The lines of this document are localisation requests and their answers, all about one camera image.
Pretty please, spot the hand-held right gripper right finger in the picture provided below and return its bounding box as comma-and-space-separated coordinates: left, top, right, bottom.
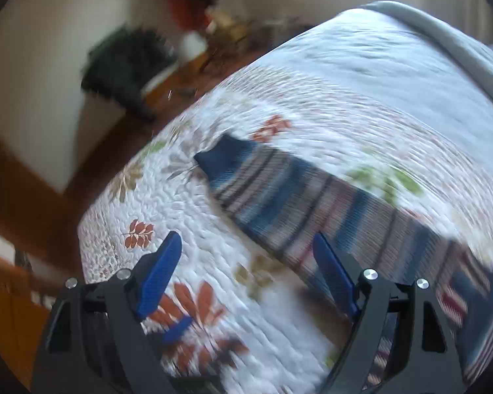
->
312, 232, 467, 394

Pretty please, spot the striped knitted sweater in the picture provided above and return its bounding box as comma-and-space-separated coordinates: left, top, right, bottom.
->
194, 133, 493, 383

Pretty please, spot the floral quilted blanket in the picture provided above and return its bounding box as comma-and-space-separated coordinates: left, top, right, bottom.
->
77, 59, 493, 382

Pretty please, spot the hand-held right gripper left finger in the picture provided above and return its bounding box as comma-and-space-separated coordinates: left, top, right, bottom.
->
32, 230, 183, 394

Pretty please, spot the grey comforter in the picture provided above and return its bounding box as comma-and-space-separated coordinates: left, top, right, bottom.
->
359, 2, 493, 126

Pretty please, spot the light blue bed sheet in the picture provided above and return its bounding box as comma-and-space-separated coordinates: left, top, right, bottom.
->
250, 8, 493, 140

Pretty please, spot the black bag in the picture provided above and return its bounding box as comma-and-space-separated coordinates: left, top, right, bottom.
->
81, 28, 179, 124

